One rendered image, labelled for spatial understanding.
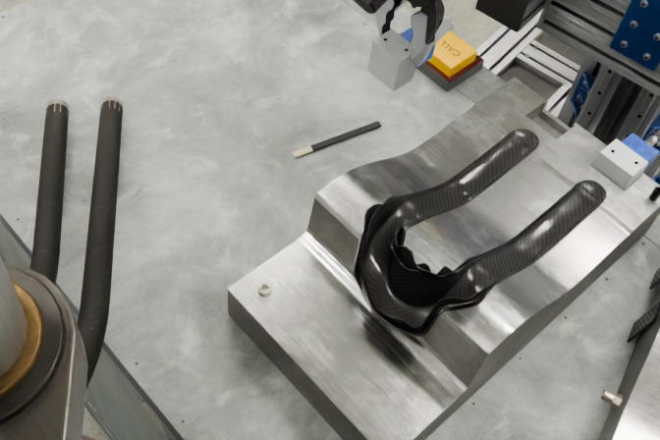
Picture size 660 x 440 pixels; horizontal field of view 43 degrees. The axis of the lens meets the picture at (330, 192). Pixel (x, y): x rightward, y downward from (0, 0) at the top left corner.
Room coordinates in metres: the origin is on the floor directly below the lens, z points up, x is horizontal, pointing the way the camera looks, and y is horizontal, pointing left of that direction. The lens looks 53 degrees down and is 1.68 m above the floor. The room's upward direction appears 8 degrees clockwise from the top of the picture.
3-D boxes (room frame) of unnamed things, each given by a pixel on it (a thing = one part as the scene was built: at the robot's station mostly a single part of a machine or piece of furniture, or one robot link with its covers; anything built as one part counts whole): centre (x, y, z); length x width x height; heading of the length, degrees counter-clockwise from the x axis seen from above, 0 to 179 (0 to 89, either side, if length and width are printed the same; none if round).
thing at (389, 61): (0.84, -0.09, 0.93); 0.13 x 0.05 x 0.05; 139
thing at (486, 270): (0.58, -0.18, 0.92); 0.35 x 0.16 x 0.09; 139
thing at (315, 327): (0.57, -0.16, 0.87); 0.50 x 0.26 x 0.14; 139
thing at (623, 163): (0.74, -0.39, 0.89); 0.13 x 0.05 x 0.05; 139
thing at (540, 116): (0.77, -0.28, 0.87); 0.05 x 0.05 x 0.04; 49
